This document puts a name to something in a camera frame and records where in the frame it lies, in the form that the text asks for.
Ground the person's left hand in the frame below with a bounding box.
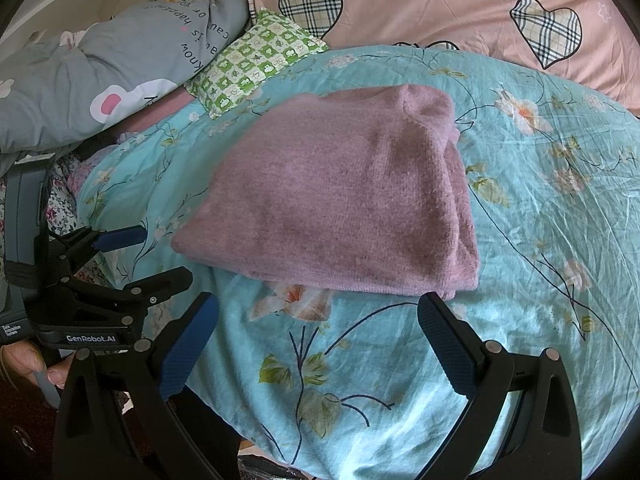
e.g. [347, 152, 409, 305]
[0, 342, 76, 391]

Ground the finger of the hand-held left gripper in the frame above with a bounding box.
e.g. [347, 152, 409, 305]
[50, 225, 147, 263]
[67, 266, 194, 313]

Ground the teal floral blanket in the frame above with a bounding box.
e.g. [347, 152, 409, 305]
[75, 45, 640, 477]

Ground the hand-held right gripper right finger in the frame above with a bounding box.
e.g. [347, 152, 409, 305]
[416, 291, 583, 480]

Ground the green checkered pillow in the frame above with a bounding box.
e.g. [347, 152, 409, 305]
[185, 8, 329, 120]

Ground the pink knitted sweater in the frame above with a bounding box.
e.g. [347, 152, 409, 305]
[171, 84, 482, 299]

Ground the grey printed quilt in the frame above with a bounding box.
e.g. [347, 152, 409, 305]
[0, 0, 252, 166]

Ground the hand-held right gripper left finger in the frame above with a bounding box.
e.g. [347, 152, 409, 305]
[52, 291, 240, 480]

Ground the pink quilt with plaid hearts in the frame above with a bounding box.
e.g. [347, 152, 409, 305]
[246, 0, 640, 117]

